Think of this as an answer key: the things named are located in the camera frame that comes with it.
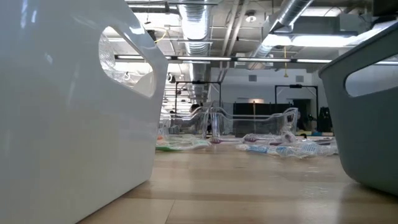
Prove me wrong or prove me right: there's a purple toothbrush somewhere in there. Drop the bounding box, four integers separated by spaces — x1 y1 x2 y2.
279 130 299 146
210 138 244 145
243 133 282 146

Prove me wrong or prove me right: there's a teal plastic bin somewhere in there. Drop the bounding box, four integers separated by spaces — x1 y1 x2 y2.
318 21 398 197

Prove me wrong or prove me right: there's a green wrapped toothbrush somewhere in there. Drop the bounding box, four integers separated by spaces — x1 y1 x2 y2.
155 141 212 152

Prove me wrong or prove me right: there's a black partition panel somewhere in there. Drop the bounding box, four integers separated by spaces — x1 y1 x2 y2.
233 102 295 138

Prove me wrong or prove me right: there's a round ceiling fixture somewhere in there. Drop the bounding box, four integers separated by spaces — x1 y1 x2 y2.
244 10 257 24

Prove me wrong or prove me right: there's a white plastic bin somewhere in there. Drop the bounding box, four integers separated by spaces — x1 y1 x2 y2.
0 0 169 224

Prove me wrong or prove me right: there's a black station frame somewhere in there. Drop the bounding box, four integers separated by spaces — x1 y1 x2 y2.
274 84 318 121
175 81 222 108

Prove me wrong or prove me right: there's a silver ventilation duct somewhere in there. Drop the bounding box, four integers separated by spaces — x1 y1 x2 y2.
248 0 315 68
178 0 214 103

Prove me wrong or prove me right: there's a yellow hanging cord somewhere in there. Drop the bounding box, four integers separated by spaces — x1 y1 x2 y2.
282 45 289 78

